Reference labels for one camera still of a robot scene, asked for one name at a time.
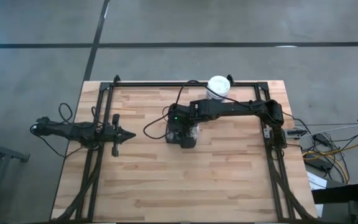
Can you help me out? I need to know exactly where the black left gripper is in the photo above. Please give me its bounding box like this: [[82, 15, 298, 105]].
[[99, 113, 137, 157]]

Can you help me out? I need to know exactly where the blue yellow wipes canister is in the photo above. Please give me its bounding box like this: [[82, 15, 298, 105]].
[[206, 75, 231, 102]]

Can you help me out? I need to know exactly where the black metal stand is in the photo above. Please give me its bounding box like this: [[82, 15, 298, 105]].
[[0, 136, 30, 224]]

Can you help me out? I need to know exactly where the black power brick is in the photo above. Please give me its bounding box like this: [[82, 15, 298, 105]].
[[303, 154, 334, 172]]

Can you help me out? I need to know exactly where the white paper sheet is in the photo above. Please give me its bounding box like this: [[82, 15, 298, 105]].
[[306, 170, 328, 191]]

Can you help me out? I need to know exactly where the black bench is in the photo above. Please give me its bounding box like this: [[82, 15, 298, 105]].
[[311, 182, 358, 224]]

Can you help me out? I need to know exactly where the black wire caddy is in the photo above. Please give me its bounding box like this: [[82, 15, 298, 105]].
[[165, 123, 199, 149]]

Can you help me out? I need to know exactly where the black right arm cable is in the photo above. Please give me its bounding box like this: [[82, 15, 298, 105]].
[[143, 80, 254, 140]]

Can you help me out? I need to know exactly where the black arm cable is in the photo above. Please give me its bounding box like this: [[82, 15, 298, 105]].
[[57, 101, 102, 126], [143, 80, 254, 140]]

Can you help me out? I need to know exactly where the black aluminium table frame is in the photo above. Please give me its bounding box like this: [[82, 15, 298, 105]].
[[50, 74, 319, 223]]

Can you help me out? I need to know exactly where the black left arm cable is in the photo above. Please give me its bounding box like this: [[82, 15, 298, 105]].
[[57, 101, 102, 126]]

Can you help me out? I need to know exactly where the yellow floor cable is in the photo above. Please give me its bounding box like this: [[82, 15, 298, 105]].
[[301, 142, 358, 184]]

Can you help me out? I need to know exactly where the white floor cable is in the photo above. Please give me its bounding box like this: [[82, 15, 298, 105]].
[[318, 123, 358, 134]]

